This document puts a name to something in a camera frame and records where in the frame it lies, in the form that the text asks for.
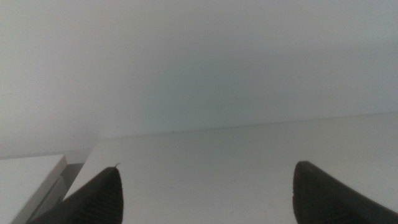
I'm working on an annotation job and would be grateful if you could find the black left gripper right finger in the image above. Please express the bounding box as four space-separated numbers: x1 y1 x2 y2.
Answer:
292 160 398 224

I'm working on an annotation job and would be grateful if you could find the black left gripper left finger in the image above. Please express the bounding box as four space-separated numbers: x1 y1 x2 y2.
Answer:
27 162 124 224

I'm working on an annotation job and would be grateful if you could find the white side table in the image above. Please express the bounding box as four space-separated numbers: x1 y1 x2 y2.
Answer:
0 154 68 224

